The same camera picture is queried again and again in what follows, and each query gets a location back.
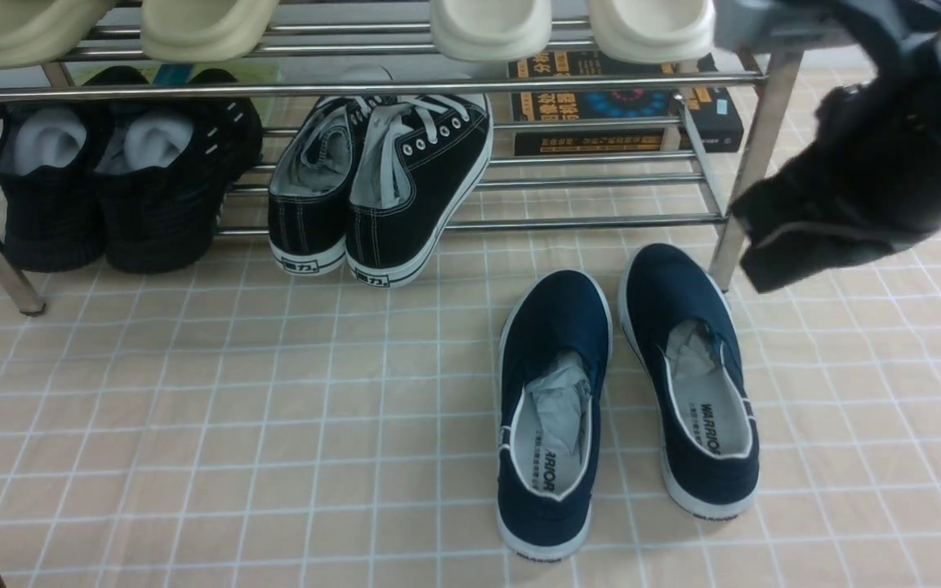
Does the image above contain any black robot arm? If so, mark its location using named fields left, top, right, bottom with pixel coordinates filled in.
left=716, top=1, right=941, bottom=293

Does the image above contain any steel shoe rack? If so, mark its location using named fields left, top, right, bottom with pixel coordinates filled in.
left=0, top=22, right=804, bottom=316

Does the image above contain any navy slip-on shoe left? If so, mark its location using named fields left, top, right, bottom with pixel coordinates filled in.
left=497, top=270, right=613, bottom=562

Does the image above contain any navy slip-on shoe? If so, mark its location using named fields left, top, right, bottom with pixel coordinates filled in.
left=618, top=244, right=760, bottom=521
left=497, top=270, right=613, bottom=562

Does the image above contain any black lace-up sneaker right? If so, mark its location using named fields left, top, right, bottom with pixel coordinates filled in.
left=345, top=94, right=494, bottom=289

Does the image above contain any black lace-up sneaker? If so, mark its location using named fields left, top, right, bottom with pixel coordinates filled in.
left=345, top=94, right=494, bottom=289
left=268, top=96, right=396, bottom=278

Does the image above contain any black lace-up sneaker left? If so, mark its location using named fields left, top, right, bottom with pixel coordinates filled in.
left=268, top=96, right=396, bottom=278

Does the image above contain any navy slip-on shoe right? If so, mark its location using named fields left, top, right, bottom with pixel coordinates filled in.
left=618, top=244, right=760, bottom=521

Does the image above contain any black printed box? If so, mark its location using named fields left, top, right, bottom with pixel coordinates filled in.
left=507, top=50, right=746, bottom=156

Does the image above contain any cream slipper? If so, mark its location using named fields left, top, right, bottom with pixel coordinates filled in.
left=429, top=1, right=552, bottom=62
left=0, top=1, right=117, bottom=69
left=586, top=1, right=716, bottom=64
left=140, top=0, right=278, bottom=64

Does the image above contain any cream slipper far right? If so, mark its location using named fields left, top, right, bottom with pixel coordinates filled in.
left=586, top=1, right=716, bottom=64

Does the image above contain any black mesh shoe right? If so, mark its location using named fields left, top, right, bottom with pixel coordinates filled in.
left=90, top=96, right=264, bottom=274

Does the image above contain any black mesh shoe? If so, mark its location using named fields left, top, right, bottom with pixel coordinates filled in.
left=90, top=96, right=264, bottom=274
left=0, top=100, right=149, bottom=273

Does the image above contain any black mesh shoe left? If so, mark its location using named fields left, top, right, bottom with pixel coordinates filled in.
left=0, top=100, right=149, bottom=273

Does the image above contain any cream slipper far left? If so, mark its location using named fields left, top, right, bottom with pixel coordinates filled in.
left=0, top=1, right=117, bottom=69

